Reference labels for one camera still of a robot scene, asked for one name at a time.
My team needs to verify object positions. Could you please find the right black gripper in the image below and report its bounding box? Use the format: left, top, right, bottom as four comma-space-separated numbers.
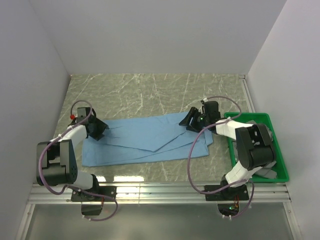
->
179, 107, 210, 133

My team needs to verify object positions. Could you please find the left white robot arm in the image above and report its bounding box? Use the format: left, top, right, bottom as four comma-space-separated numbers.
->
36, 107, 109, 201

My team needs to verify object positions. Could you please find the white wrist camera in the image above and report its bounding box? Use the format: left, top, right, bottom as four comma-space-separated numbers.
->
69, 114, 77, 126
200, 97, 208, 114

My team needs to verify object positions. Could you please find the light blue long sleeve shirt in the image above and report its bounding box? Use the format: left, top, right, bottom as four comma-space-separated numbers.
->
82, 112, 213, 167

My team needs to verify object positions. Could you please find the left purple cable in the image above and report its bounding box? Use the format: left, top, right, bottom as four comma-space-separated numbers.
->
37, 100, 119, 222

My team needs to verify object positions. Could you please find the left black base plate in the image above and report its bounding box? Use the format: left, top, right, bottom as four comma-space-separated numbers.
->
70, 186, 117, 203

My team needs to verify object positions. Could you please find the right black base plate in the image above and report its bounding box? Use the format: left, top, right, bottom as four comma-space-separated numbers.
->
202, 185, 250, 202

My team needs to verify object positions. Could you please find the green plastic bin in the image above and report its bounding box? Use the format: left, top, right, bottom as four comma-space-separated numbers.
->
236, 112, 290, 183

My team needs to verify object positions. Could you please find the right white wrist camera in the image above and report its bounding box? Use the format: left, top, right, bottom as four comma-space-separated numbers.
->
200, 97, 208, 114

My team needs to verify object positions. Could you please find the grey long sleeve shirt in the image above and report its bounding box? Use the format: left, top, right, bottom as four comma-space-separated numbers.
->
234, 123, 277, 179

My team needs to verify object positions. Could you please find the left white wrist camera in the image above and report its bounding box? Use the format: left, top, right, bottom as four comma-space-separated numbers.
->
69, 114, 77, 126

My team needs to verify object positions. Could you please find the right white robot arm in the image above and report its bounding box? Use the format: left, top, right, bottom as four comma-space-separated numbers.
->
179, 98, 277, 200

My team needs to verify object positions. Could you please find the aluminium mounting rail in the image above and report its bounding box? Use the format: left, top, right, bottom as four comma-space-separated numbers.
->
15, 182, 303, 240

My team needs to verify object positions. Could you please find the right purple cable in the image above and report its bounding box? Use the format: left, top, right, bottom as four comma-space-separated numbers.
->
187, 96, 255, 222

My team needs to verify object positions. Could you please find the purple cable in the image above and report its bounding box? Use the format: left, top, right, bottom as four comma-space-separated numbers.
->
37, 100, 119, 222
187, 96, 255, 222

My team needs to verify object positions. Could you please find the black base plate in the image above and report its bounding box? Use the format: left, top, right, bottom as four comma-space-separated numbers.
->
202, 185, 250, 202
70, 186, 117, 203

